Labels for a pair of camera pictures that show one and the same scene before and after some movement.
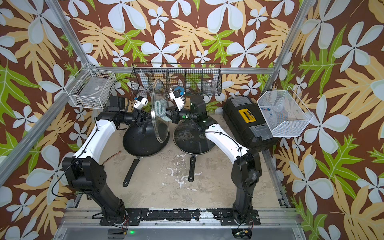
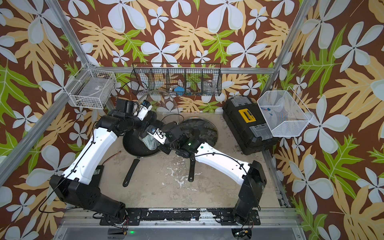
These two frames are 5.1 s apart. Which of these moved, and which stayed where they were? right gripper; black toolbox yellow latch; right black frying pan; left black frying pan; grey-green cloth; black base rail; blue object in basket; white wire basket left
Moved: grey-green cloth; right gripper
Stayed: left black frying pan; black base rail; blue object in basket; black toolbox yellow latch; right black frying pan; white wire basket left
